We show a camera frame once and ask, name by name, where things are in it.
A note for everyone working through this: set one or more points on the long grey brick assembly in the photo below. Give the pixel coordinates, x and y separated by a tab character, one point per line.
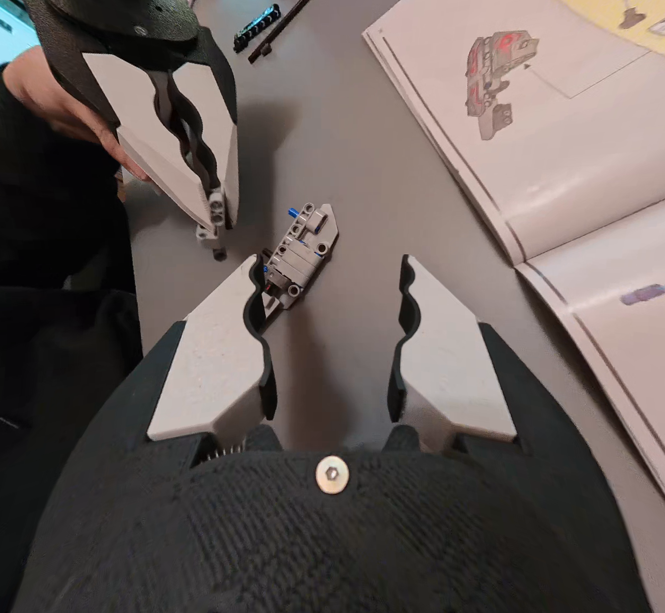
301	254

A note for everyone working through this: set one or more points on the black axle rod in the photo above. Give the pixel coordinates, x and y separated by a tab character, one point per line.
291	15

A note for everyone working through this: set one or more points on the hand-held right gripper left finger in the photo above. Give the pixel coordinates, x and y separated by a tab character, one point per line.
208	363

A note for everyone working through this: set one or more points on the person's left hand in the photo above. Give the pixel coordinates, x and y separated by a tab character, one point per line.
57	93

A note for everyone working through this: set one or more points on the small black brick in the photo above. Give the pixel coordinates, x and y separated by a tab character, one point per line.
257	28

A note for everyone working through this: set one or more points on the person's black sweater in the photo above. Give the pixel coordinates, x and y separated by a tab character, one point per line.
52	363

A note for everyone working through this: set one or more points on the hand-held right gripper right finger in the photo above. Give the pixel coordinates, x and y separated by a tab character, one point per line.
452	363

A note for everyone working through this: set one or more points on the brick instruction booklet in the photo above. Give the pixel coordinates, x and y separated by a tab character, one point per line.
545	155

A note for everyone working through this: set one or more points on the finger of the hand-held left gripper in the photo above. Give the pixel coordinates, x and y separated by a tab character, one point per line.
218	119
140	124

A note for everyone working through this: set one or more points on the small grey brick panel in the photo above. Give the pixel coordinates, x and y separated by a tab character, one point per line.
217	207

